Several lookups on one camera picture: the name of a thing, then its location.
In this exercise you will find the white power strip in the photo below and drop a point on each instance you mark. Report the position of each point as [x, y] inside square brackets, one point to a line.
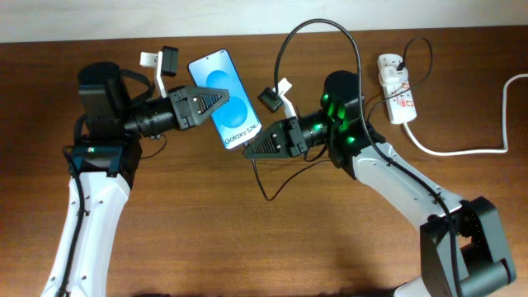
[399, 99]

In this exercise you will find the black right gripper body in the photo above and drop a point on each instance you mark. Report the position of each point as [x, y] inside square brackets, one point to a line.
[297, 139]

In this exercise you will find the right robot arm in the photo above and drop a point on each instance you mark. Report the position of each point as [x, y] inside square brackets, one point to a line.
[463, 248]

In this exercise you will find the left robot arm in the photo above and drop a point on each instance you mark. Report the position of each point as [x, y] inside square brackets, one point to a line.
[119, 111]

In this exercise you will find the white USB charger plug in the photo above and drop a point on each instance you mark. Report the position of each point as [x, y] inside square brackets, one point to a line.
[389, 75]

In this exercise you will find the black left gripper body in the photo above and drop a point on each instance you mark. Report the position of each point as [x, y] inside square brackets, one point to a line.
[181, 110]

